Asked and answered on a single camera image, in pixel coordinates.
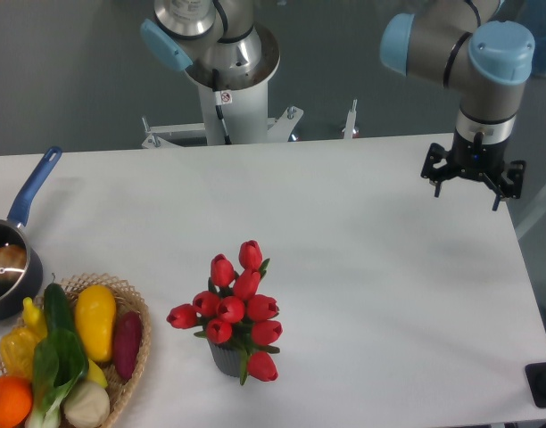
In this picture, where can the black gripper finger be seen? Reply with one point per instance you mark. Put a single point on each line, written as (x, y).
(439, 166)
(506, 182)

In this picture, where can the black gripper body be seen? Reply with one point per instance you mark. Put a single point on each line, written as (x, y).
(474, 159)

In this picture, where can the red tulip bouquet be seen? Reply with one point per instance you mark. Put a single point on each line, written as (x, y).
(232, 312)

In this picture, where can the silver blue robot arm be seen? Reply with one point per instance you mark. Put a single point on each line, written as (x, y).
(459, 45)

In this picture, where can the silver robot base joint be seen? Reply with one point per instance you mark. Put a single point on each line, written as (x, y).
(218, 44)

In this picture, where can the dark grey ribbed vase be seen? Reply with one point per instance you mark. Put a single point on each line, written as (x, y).
(229, 361)

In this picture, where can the black device at edge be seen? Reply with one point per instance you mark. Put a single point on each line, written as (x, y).
(536, 377)

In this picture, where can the purple sweet potato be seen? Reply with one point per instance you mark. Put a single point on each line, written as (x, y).
(126, 344)

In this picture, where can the yellow mango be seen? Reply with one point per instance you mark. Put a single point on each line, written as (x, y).
(95, 315)

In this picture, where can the yellow lemon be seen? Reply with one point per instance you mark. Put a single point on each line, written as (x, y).
(95, 374)

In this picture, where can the green cucumber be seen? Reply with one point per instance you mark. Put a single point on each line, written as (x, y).
(58, 316)

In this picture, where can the beige garlic bulb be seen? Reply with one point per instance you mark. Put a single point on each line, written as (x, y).
(87, 405)

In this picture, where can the green bok choy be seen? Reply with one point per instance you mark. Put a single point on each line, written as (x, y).
(59, 363)

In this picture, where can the small yellow squash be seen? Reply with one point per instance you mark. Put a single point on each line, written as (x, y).
(34, 318)

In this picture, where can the brown bread in pan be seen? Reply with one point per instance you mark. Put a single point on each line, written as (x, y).
(13, 259)

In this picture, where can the yellow bell pepper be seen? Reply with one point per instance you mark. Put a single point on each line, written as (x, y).
(17, 349)

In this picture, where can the orange fruit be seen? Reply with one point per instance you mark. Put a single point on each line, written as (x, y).
(16, 400)

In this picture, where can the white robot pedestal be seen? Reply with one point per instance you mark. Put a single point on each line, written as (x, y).
(229, 117)

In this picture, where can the blue handled saucepan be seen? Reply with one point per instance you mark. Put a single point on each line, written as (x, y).
(14, 232)

